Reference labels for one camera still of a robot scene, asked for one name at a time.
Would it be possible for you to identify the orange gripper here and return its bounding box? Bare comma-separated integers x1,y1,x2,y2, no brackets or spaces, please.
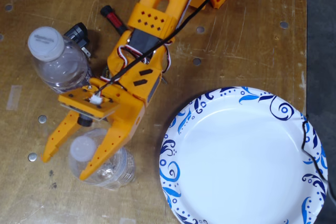
79,62,163,181

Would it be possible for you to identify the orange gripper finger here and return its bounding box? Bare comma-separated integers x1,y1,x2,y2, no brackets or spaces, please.
41,110,82,164

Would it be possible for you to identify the small clear water bottle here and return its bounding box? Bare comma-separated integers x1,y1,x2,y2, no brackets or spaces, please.
68,129,137,190

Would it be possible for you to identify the vitaminwater bottle with dark label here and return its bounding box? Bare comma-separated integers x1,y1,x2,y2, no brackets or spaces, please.
27,26,92,95

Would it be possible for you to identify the white blue floral paper plate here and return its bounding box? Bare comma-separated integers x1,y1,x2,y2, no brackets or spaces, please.
159,86,329,224

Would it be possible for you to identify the black power plug adapter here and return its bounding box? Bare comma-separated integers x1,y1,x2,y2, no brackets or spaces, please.
63,22,92,58

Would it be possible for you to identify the red black screwdriver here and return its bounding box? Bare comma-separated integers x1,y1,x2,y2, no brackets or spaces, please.
100,5,168,85

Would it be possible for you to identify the wrist camera on orange mount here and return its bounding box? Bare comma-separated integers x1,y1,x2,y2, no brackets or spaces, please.
58,85,121,127

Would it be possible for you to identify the white red servo cable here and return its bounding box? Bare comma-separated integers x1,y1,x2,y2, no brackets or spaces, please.
115,0,224,78

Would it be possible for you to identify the black camera cable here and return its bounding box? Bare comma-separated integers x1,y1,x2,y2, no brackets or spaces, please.
98,0,234,96

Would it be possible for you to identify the thin black cable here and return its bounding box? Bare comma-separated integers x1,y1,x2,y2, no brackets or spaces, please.
300,113,336,201

